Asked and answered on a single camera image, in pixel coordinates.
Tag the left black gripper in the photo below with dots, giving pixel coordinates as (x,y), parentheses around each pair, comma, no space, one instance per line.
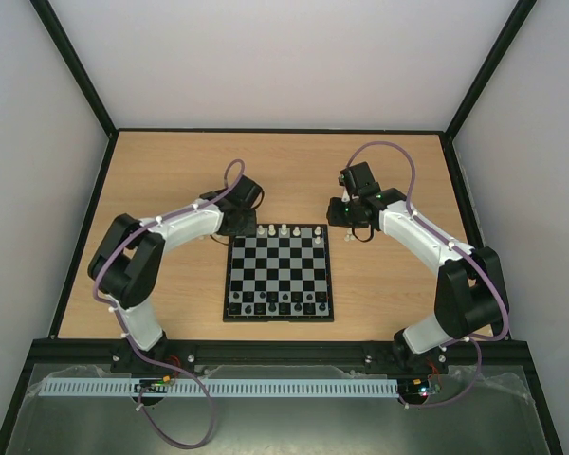
(250,228)

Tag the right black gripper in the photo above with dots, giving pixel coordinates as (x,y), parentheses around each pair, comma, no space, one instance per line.
(338,214)

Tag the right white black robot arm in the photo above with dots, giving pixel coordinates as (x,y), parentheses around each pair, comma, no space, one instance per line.
(470,297)

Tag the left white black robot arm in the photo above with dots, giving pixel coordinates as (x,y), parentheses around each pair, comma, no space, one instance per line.
(125,266)

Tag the black chess pieces row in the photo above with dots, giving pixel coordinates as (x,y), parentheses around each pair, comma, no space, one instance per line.
(257,304)

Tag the black and silver chessboard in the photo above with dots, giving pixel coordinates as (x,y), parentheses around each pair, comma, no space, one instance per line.
(276,263)

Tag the black aluminium frame rail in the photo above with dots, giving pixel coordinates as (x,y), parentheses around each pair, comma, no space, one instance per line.
(373,357)

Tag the grey slotted cable duct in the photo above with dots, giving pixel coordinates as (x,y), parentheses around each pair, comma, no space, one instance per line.
(221,388)

